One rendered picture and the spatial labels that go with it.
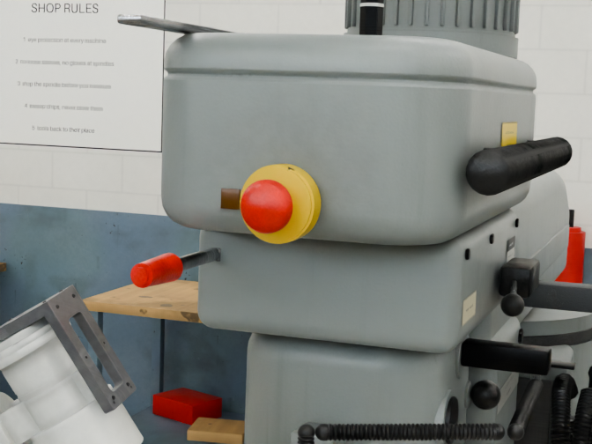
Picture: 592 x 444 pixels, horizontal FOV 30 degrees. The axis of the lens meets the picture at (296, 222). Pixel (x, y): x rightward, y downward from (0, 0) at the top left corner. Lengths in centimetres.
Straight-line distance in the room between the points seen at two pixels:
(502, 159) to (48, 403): 37
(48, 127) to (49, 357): 541
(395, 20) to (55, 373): 60
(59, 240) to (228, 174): 531
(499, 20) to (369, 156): 44
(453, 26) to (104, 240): 491
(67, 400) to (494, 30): 67
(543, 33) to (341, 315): 437
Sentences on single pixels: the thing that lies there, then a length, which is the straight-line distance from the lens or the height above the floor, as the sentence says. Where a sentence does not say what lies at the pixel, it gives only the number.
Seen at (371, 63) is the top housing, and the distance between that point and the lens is 83.
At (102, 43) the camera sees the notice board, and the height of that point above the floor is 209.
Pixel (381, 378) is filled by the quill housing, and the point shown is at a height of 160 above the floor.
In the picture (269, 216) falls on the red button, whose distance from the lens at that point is 80.
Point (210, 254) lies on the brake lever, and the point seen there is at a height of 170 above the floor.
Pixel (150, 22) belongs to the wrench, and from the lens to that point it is 84.
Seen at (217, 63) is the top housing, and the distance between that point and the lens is 87.
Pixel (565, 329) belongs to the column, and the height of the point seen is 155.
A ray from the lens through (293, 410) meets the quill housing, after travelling 102.
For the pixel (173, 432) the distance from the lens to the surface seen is 541.
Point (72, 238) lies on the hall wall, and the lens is 612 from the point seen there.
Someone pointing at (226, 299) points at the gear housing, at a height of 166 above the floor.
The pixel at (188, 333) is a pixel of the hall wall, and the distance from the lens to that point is 587.
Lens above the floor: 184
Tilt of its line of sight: 6 degrees down
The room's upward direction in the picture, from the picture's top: 2 degrees clockwise
